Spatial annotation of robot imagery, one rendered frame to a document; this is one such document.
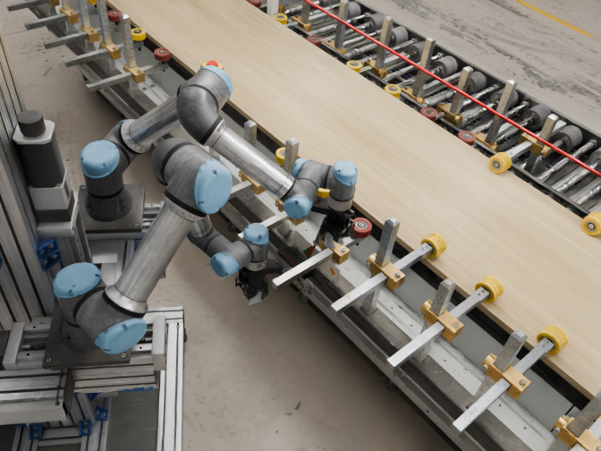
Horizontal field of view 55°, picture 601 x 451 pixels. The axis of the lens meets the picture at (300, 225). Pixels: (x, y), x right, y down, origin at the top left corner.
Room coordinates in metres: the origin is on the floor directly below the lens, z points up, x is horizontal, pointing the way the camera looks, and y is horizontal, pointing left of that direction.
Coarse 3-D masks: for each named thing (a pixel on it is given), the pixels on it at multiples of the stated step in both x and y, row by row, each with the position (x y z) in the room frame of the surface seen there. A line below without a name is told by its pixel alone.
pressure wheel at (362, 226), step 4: (352, 220) 1.59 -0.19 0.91; (356, 220) 1.59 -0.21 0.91; (360, 220) 1.59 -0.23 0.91; (364, 220) 1.59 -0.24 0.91; (356, 224) 1.57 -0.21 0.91; (360, 224) 1.57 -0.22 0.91; (364, 224) 1.58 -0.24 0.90; (368, 224) 1.58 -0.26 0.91; (352, 228) 1.55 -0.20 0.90; (356, 228) 1.54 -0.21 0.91; (360, 228) 1.55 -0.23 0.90; (364, 228) 1.55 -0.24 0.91; (368, 228) 1.55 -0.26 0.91; (356, 232) 1.53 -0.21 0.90; (360, 232) 1.53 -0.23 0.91; (364, 232) 1.53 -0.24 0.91; (368, 232) 1.54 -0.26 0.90; (356, 236) 1.53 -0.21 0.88; (360, 236) 1.53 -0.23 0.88; (364, 236) 1.53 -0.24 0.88; (356, 244) 1.56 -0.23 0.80
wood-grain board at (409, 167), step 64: (128, 0) 3.19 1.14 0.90; (192, 0) 3.29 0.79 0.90; (192, 64) 2.57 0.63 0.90; (256, 64) 2.65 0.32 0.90; (320, 64) 2.72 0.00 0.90; (320, 128) 2.16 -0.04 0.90; (384, 128) 2.22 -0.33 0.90; (384, 192) 1.77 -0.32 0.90; (448, 192) 1.82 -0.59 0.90; (512, 192) 1.87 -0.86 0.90; (448, 256) 1.47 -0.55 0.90; (512, 256) 1.50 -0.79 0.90; (576, 256) 1.54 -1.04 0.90; (512, 320) 1.21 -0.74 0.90; (576, 320) 1.24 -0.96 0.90; (576, 384) 1.00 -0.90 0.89
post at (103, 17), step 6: (96, 0) 2.75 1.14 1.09; (102, 0) 2.74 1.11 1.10; (102, 6) 2.74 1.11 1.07; (102, 12) 2.73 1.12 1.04; (102, 18) 2.73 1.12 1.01; (102, 24) 2.73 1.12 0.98; (108, 24) 2.75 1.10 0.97; (102, 30) 2.74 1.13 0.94; (108, 30) 2.74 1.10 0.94; (102, 36) 2.74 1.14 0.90; (108, 36) 2.74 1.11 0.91; (108, 42) 2.74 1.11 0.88; (108, 60) 2.73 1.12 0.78; (108, 66) 2.73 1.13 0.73; (114, 66) 2.75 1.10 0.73
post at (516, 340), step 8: (512, 336) 0.97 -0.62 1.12; (520, 336) 0.97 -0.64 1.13; (528, 336) 0.98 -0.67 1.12; (512, 344) 0.97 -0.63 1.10; (520, 344) 0.96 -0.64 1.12; (504, 352) 0.97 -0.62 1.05; (512, 352) 0.96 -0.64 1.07; (496, 360) 0.98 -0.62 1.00; (504, 360) 0.96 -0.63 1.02; (512, 360) 0.97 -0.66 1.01; (504, 368) 0.96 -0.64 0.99; (488, 376) 0.97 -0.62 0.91; (488, 384) 0.97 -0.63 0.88; (480, 392) 0.97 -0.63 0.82; (472, 400) 0.98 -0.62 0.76
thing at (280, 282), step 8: (344, 240) 1.52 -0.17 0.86; (352, 240) 1.53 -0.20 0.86; (360, 240) 1.55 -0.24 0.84; (328, 248) 1.47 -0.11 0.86; (320, 256) 1.43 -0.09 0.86; (328, 256) 1.44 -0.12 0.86; (304, 264) 1.38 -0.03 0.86; (312, 264) 1.38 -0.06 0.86; (320, 264) 1.41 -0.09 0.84; (288, 272) 1.33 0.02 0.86; (296, 272) 1.34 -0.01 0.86; (304, 272) 1.35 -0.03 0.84; (272, 280) 1.29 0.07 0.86; (280, 280) 1.29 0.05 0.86; (288, 280) 1.30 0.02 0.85; (280, 288) 1.28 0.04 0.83
